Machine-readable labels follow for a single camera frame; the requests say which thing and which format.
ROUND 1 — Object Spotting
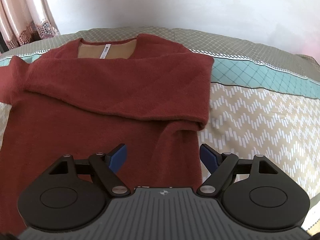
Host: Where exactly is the dark red knit sweater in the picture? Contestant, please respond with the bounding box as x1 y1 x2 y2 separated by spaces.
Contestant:
1 34 214 234

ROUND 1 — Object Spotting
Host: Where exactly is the pink lace curtain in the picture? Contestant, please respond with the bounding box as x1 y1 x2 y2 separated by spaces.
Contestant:
1 0 60 49

